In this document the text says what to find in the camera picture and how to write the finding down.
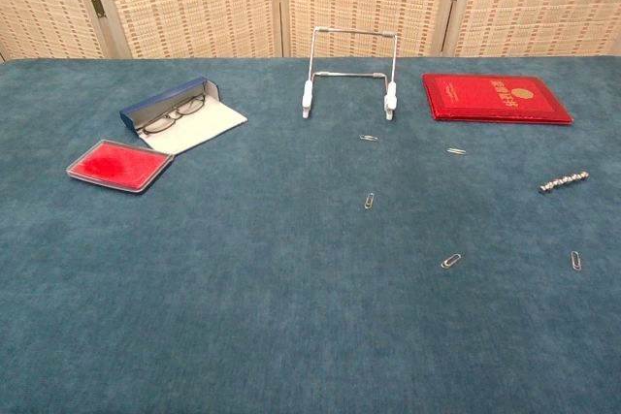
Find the black framed eyeglasses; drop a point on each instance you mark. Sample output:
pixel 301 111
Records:
pixel 160 124

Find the red ink pad box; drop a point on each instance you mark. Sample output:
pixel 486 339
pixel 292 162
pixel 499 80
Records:
pixel 119 167

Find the open blue glasses case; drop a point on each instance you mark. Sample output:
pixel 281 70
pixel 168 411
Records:
pixel 204 130

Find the red certificate folder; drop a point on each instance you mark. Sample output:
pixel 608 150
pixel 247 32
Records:
pixel 490 99

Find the silver beaded magnet bar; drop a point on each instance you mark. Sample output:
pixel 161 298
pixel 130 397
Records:
pixel 563 182

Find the blue table cloth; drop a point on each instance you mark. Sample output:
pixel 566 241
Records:
pixel 271 312

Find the silver paper clip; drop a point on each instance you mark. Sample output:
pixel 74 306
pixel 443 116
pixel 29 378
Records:
pixel 456 151
pixel 369 137
pixel 451 261
pixel 369 201
pixel 576 261

